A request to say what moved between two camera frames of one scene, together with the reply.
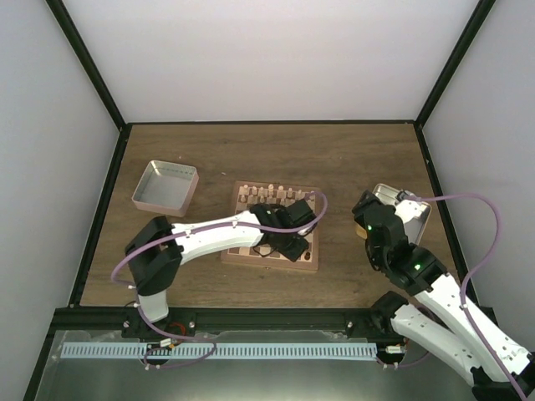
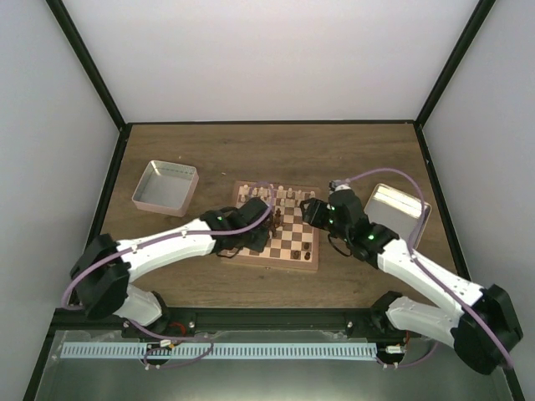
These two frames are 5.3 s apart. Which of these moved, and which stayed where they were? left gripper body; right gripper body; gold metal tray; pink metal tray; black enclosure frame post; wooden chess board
Moved: left gripper body; right gripper body
Stayed: black enclosure frame post; gold metal tray; pink metal tray; wooden chess board
